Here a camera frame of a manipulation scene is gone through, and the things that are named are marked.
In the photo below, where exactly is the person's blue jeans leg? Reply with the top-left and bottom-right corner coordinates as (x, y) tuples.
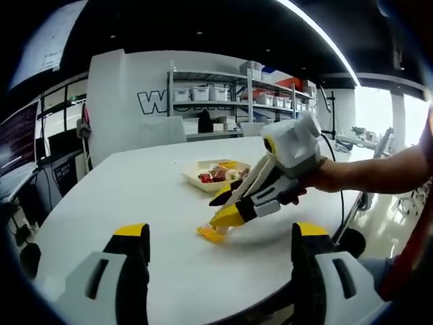
(359, 257), (395, 301)

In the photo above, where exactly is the white box with blue lid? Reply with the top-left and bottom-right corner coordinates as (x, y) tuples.
(262, 67), (283, 82)

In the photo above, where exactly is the black tripod stand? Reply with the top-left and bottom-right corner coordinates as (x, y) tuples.
(326, 89), (341, 138)

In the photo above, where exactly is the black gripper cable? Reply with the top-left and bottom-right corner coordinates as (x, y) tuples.
(319, 133), (346, 243)

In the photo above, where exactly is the grey hanging bag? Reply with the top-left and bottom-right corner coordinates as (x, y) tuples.
(77, 118), (92, 138)

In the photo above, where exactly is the person's right hand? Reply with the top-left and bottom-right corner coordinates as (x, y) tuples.
(293, 157), (340, 206)

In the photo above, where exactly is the grey metal shelf rack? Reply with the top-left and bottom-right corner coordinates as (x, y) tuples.
(166, 60), (254, 125)
(246, 67), (319, 123)

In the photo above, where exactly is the grey plastic crate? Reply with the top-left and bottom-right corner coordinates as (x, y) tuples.
(240, 60), (267, 81)

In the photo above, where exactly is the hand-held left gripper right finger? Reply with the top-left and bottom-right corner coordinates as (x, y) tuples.
(291, 221), (385, 325)

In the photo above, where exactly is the long ceiling light strip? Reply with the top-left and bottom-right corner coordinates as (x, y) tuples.
(275, 0), (361, 88)

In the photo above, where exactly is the cream hexagonal paper container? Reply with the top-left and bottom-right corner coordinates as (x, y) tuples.
(181, 158), (253, 193)

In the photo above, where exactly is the white office chair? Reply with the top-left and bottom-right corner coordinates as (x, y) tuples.
(239, 121), (268, 138)
(138, 116), (187, 145)

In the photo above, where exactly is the large yellow food packet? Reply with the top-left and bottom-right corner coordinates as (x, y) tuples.
(196, 225), (233, 244)

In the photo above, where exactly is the large hanging projection screen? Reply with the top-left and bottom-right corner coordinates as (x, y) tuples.
(8, 0), (89, 91)

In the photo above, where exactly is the black bag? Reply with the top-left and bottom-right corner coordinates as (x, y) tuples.
(198, 110), (214, 133)

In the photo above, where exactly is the black computer monitor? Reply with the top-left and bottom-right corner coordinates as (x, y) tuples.
(47, 130), (81, 156)
(33, 137), (48, 162)

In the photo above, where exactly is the person's red shirt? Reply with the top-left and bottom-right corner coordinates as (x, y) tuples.
(380, 104), (433, 302)

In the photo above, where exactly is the black cabinet with label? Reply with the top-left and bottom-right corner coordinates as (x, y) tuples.
(50, 154), (85, 197)

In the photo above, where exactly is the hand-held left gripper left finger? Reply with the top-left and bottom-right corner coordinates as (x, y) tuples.
(55, 222), (152, 325)

